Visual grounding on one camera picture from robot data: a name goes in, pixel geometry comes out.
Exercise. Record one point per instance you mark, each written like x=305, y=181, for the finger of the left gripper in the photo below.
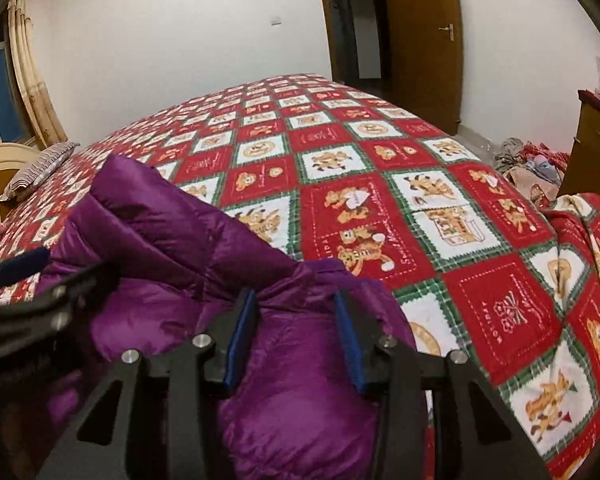
x=18, y=268

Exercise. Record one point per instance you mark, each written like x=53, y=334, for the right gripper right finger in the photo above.
x=438, y=415

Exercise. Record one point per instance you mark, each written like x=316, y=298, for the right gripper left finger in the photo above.
x=156, y=417

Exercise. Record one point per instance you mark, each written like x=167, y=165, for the purple hooded down jacket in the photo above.
x=182, y=262

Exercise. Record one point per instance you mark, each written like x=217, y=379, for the clothes pile on floor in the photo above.
x=535, y=170

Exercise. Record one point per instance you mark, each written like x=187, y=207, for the striped pillow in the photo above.
x=30, y=177

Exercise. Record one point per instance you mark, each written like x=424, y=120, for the red patchwork bear quilt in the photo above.
x=319, y=170

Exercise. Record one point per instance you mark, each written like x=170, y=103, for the beige patterned curtain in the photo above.
x=44, y=121

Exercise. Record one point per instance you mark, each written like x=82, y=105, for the window with blue pane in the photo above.
x=11, y=125

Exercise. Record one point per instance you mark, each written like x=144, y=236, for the brown wooden dresser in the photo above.
x=583, y=170

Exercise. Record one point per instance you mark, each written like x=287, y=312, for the brown wooden door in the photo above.
x=426, y=67

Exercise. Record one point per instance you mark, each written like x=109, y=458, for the brass door handle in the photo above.
x=449, y=30

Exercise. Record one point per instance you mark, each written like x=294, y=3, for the dark wooden door frame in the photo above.
x=358, y=41

